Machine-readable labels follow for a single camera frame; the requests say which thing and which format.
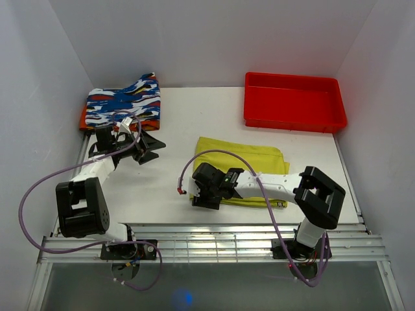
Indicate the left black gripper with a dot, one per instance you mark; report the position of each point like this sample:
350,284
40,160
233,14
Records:
150,144

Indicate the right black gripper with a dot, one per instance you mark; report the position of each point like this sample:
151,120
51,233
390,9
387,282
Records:
203,201

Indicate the yellow-green trousers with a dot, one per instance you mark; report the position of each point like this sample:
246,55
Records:
263,159

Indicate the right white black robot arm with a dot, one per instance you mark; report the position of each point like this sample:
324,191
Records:
319,197

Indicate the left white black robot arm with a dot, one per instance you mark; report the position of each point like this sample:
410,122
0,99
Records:
82,208

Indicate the folded multicolour patterned trousers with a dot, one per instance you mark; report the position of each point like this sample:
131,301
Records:
142,98

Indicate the red plastic tray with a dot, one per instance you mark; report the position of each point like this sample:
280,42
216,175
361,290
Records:
293,102

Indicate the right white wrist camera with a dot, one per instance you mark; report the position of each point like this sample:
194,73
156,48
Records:
187,185

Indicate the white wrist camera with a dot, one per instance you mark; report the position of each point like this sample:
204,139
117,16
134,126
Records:
187,185
124,125

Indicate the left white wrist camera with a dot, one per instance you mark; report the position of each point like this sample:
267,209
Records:
124,125

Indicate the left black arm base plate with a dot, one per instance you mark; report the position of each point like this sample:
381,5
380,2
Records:
144,250

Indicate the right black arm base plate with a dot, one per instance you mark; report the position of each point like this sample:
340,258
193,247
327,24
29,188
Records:
282,251

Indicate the aluminium rail frame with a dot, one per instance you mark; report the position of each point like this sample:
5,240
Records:
221,260

